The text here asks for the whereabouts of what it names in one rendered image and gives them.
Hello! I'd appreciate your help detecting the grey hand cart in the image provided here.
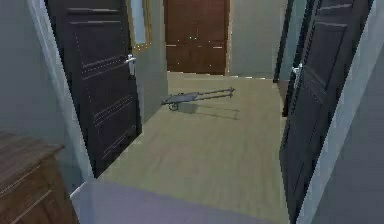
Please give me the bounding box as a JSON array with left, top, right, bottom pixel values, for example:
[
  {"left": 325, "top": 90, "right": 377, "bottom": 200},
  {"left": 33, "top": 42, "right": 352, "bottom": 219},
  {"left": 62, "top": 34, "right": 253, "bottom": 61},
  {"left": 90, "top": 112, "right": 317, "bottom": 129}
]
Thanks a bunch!
[{"left": 160, "top": 87, "right": 236, "bottom": 112}]

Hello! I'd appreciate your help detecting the reddish brown wooden cupboard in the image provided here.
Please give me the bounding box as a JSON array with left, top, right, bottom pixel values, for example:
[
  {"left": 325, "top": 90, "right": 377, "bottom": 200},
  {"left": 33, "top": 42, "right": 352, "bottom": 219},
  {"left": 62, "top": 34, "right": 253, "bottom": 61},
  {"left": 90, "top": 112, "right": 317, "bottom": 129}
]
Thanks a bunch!
[{"left": 163, "top": 0, "right": 233, "bottom": 76}]

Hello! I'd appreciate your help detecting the dark brown room door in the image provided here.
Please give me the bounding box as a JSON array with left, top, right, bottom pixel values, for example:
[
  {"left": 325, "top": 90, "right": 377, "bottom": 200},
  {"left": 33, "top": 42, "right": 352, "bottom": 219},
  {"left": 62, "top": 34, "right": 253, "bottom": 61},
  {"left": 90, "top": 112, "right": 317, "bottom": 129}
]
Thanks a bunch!
[
  {"left": 44, "top": 0, "right": 143, "bottom": 179},
  {"left": 279, "top": 0, "right": 375, "bottom": 224}
]

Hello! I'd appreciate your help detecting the brown wooden chest of drawers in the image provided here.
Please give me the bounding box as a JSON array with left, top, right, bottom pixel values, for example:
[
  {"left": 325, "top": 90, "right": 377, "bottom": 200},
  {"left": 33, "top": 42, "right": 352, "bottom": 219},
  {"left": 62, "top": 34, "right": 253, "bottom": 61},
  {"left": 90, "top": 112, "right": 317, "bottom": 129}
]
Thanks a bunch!
[{"left": 0, "top": 130, "right": 80, "bottom": 224}]

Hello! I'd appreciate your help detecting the silver door handle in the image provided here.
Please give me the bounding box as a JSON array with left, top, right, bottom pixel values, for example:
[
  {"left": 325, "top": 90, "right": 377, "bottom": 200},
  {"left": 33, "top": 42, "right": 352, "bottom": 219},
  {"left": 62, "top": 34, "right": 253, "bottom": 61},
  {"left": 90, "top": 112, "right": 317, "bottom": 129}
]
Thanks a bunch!
[
  {"left": 124, "top": 54, "right": 138, "bottom": 78},
  {"left": 291, "top": 63, "right": 304, "bottom": 90}
]

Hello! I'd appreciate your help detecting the gold framed wall mirror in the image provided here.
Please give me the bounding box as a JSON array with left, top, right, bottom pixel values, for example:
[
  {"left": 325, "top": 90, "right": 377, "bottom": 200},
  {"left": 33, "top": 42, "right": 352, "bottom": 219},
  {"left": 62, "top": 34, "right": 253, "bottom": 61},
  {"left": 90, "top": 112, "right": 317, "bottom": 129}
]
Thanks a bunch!
[{"left": 125, "top": 0, "right": 154, "bottom": 52}]

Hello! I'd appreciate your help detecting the black door frame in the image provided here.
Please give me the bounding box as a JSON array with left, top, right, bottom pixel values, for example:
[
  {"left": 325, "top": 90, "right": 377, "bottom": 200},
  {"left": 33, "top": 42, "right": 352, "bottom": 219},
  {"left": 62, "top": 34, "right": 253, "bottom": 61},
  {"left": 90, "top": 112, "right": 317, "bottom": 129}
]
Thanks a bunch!
[{"left": 272, "top": 0, "right": 296, "bottom": 84}]

